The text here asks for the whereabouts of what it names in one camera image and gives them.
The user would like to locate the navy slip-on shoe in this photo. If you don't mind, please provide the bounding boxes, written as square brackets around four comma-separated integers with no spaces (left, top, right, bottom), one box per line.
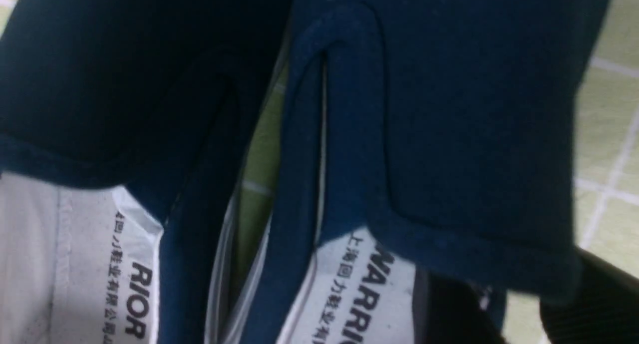
[1,0,293,344]
[238,0,610,344]

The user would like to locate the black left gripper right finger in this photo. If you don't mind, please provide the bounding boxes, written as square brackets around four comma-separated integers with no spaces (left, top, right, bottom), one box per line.
[540,249,639,344]

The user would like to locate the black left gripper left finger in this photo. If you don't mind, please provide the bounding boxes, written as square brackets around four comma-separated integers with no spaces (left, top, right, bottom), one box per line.
[412,270,506,344]

